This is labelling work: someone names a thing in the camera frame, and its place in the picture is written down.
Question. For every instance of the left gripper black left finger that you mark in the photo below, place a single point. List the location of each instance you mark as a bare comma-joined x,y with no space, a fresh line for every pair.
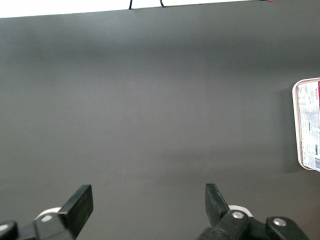
77,210

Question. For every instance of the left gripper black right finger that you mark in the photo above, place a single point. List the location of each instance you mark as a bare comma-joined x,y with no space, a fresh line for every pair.
217,210

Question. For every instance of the white rectangular tray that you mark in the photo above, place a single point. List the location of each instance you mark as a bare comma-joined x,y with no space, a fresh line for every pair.
295,120

